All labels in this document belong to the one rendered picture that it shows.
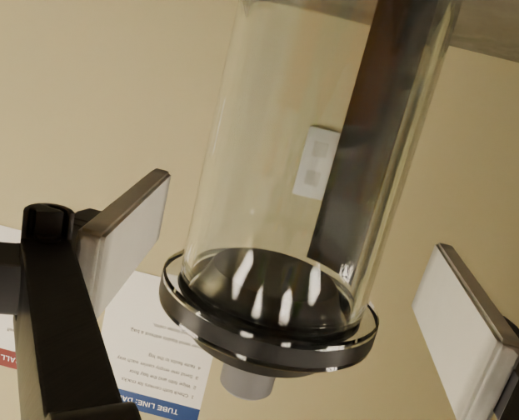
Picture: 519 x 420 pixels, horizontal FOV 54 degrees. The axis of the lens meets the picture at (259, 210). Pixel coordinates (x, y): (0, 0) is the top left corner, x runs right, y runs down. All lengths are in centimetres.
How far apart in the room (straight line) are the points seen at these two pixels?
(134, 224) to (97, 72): 73
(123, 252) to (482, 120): 77
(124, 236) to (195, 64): 70
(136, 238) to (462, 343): 11
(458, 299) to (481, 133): 72
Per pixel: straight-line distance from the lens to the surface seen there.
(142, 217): 17
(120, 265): 16
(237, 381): 26
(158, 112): 86
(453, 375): 17
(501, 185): 91
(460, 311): 17
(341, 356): 22
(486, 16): 60
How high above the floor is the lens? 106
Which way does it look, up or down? 14 degrees up
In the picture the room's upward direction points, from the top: 166 degrees counter-clockwise
